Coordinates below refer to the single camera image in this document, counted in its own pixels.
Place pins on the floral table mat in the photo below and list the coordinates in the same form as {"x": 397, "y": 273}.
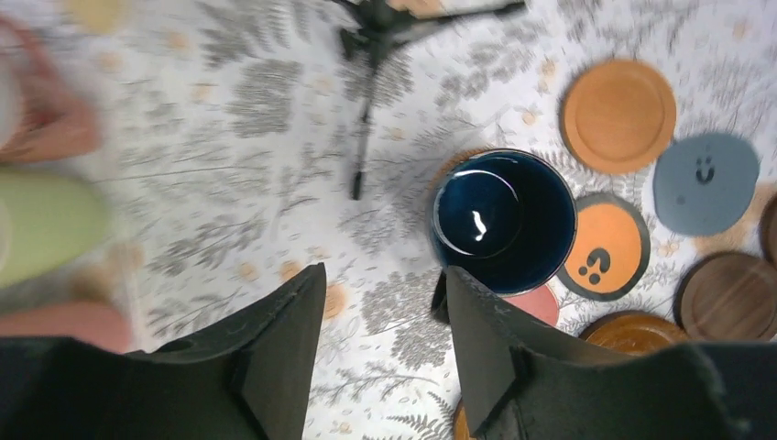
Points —
{"x": 231, "y": 128}

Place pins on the dark blue mug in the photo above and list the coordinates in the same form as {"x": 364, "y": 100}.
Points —
{"x": 507, "y": 217}

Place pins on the light green mug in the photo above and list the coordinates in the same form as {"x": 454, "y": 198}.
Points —
{"x": 47, "y": 220}

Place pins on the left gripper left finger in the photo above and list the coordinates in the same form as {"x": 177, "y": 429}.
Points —
{"x": 247, "y": 376}

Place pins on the red round coaster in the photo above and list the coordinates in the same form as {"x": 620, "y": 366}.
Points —
{"x": 540, "y": 303}

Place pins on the orange black face coaster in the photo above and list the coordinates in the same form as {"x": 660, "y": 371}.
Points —
{"x": 611, "y": 251}

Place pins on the light wooden round coaster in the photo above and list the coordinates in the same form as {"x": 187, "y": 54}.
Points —
{"x": 618, "y": 116}

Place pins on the small pink mug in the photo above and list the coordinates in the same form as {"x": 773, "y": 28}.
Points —
{"x": 54, "y": 123}

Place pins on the woven rattan coaster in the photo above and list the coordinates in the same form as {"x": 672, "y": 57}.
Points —
{"x": 456, "y": 159}

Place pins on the blue round coaster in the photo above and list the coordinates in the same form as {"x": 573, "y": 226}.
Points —
{"x": 702, "y": 185}

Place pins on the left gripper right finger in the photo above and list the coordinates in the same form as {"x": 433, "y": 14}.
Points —
{"x": 523, "y": 379}

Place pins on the brown wooden coaster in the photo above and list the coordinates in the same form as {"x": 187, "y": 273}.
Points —
{"x": 460, "y": 426}

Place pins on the dark brown coaster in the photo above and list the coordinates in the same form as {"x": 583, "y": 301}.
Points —
{"x": 729, "y": 296}
{"x": 767, "y": 231}

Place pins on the brown wooden knob lid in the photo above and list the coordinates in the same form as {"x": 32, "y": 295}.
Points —
{"x": 634, "y": 333}

